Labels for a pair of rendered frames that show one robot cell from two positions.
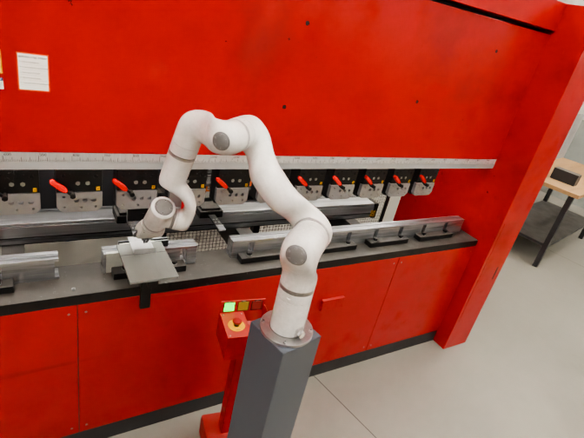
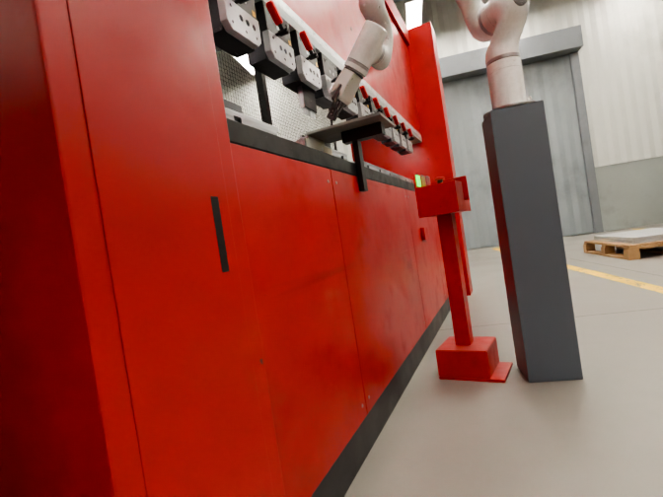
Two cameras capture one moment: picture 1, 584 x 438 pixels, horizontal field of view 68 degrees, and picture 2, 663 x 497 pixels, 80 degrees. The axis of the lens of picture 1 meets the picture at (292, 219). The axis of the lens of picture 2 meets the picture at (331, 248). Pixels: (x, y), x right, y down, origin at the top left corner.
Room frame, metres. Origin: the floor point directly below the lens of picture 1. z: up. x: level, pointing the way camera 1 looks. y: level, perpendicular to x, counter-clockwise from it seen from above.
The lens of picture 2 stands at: (0.30, 1.35, 0.62)
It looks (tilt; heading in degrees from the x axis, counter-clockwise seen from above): 1 degrees down; 329
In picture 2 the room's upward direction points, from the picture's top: 9 degrees counter-clockwise
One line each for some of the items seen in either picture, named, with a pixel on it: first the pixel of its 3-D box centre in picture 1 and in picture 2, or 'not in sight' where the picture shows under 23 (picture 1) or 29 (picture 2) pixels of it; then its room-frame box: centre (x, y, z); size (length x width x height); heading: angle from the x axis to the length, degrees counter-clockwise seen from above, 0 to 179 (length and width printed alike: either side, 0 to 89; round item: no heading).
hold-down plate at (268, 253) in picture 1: (267, 255); not in sight; (1.85, 0.08, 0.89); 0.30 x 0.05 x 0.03; 125
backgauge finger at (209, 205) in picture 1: (213, 215); not in sight; (1.91, 0.38, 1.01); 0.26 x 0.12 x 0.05; 35
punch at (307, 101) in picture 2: (140, 214); (308, 103); (1.55, 0.61, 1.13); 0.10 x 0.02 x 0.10; 125
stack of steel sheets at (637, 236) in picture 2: not in sight; (643, 235); (2.29, -3.82, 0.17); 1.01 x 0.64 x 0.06; 135
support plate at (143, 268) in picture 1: (146, 261); (351, 129); (1.43, 0.52, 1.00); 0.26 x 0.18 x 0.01; 35
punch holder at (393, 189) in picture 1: (395, 180); (397, 136); (2.34, -0.52, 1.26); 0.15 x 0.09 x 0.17; 125
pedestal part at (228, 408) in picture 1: (233, 388); (455, 278); (1.46, 0.09, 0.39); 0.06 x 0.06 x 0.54; 27
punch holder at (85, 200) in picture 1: (78, 186); (269, 42); (1.42, 0.79, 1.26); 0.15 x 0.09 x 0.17; 125
